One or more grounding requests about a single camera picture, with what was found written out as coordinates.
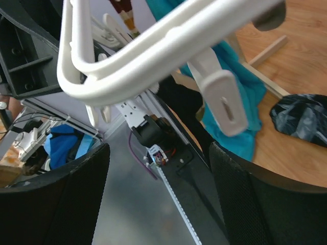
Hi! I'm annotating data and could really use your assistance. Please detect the beige maroon-cuffed sock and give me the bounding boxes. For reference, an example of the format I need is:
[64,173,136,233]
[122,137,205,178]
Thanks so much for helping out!
[252,1,287,32]

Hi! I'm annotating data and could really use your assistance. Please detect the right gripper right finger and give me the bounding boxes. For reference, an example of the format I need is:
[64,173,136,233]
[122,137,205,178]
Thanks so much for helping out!
[209,143,326,244]

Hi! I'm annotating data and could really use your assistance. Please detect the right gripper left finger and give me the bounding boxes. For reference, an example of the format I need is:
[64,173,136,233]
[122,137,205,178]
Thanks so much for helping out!
[1,143,110,244]

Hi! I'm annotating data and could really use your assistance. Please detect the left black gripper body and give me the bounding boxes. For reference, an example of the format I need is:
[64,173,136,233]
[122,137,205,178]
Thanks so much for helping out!
[1,0,63,100]

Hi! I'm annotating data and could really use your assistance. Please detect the blue cloth in background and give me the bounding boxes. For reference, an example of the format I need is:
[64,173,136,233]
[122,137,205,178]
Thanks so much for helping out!
[44,124,94,170]

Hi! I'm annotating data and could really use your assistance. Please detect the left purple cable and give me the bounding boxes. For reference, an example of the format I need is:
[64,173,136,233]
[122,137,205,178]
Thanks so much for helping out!
[127,131,158,181]

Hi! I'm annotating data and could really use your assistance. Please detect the teal towel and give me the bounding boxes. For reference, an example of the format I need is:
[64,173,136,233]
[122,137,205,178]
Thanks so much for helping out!
[140,1,275,160]

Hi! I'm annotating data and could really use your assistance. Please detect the white plastic clip hanger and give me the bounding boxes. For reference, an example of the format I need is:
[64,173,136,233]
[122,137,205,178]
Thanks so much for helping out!
[56,0,286,137]

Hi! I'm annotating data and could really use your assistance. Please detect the dark patterned shorts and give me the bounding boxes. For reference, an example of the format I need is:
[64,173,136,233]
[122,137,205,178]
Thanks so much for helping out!
[269,94,326,147]

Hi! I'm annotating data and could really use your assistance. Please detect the white hanger clip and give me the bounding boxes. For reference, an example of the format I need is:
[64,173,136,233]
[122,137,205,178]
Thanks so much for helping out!
[187,48,248,137]

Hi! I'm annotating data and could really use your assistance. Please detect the striped multicolour sock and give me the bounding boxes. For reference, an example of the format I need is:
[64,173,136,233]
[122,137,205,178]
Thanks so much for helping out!
[109,0,140,38]

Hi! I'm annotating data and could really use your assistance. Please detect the wooden clothes rack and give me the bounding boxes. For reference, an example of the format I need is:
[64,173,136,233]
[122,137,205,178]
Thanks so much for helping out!
[225,33,289,99]

